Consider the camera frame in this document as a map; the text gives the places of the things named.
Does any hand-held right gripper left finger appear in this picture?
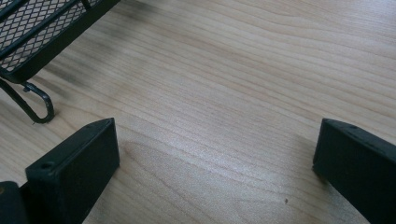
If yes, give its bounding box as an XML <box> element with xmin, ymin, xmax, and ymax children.
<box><xmin>24</xmin><ymin>117</ymin><xmax>121</xmax><ymax>224</ymax></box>

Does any black wire basket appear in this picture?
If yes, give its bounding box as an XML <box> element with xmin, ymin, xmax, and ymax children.
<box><xmin>0</xmin><ymin>0</ymin><xmax>121</xmax><ymax>125</ymax></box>

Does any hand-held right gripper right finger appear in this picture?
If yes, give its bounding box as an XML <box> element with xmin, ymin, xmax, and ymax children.
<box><xmin>312</xmin><ymin>118</ymin><xmax>396</xmax><ymax>224</ymax></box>

